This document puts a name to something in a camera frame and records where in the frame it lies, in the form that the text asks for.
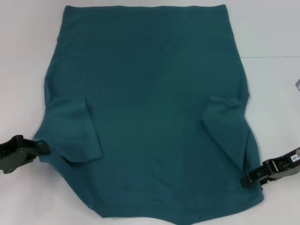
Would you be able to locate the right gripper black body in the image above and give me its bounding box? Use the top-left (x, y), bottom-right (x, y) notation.
top-left (262, 147), bottom-right (300, 187)

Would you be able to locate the blue t-shirt with white print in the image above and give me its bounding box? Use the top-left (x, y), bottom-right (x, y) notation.
top-left (32, 5), bottom-right (267, 225)

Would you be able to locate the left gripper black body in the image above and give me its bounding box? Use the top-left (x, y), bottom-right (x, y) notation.
top-left (0, 135), bottom-right (38, 175)

